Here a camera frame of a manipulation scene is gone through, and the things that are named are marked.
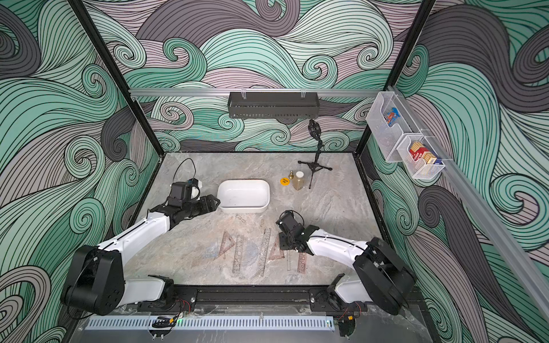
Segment pink straight ruler right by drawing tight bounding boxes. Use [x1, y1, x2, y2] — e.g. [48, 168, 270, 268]
[297, 253, 307, 274]

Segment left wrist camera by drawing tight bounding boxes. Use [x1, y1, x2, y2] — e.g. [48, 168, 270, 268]
[167, 178, 202, 207]

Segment clear protractor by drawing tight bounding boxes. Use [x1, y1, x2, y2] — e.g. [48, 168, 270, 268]
[242, 242, 260, 267]

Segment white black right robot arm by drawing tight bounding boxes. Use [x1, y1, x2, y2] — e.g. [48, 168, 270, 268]
[276, 218, 417, 315]

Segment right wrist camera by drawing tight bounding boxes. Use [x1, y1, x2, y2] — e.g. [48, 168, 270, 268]
[275, 210, 302, 234]

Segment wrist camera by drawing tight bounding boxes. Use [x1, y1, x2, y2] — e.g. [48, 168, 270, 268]
[167, 178, 202, 207]
[275, 210, 302, 234]

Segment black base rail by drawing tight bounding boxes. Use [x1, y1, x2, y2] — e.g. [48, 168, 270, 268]
[137, 285, 367, 314]

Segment aluminium rail wall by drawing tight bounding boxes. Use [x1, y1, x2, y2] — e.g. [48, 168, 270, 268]
[387, 86, 548, 320]
[129, 87, 381, 98]

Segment black corner frame post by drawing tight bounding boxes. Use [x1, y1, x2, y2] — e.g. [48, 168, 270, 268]
[355, 0, 437, 154]
[68, 0, 166, 158]

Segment black tripod stand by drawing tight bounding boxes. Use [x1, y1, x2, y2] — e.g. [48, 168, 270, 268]
[298, 119, 333, 189]

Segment clear wall bin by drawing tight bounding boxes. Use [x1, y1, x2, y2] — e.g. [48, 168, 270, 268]
[397, 134, 450, 181]
[367, 91, 422, 163]

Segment pink triangle ruler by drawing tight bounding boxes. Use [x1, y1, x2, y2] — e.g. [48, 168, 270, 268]
[268, 240, 285, 261]
[218, 231, 236, 257]

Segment blue triangle ruler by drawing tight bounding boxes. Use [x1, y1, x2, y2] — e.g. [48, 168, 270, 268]
[201, 242, 221, 260]

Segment black corner frame post left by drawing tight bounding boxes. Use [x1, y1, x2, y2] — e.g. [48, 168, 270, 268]
[68, 0, 166, 158]

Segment black wall shelf tray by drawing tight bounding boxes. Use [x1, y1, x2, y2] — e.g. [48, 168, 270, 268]
[227, 93, 320, 119]

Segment black corner frame post right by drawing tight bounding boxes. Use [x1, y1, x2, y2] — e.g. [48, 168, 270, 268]
[355, 0, 437, 154]

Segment clear straight ruler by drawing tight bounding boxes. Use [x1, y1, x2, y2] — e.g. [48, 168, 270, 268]
[256, 228, 271, 277]

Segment aluminium rail back wall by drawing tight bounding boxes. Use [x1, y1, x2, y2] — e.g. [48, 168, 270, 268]
[129, 87, 381, 98]

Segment white slotted cable duct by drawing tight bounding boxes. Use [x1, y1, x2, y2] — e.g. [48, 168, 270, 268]
[85, 315, 335, 332]

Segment pink triangle ruler right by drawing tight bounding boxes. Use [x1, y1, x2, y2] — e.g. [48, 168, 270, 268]
[268, 240, 285, 261]

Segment white plastic storage box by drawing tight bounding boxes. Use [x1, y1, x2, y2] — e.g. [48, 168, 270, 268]
[217, 180, 270, 214]

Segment clear wall bin lower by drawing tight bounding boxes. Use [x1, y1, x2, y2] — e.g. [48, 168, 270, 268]
[397, 134, 450, 181]

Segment clear jar with liquid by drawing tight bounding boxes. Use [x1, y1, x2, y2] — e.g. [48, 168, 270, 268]
[293, 171, 305, 191]

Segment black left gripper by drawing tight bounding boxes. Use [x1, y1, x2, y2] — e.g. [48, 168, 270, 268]
[182, 194, 221, 219]

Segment pink triangle ruler left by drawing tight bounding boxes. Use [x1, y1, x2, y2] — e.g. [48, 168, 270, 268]
[218, 231, 236, 257]

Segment aluminium rail right wall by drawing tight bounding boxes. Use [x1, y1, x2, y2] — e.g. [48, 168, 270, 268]
[387, 86, 548, 320]

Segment clear wall bin upper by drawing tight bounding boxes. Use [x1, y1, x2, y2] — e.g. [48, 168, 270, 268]
[367, 91, 422, 163]

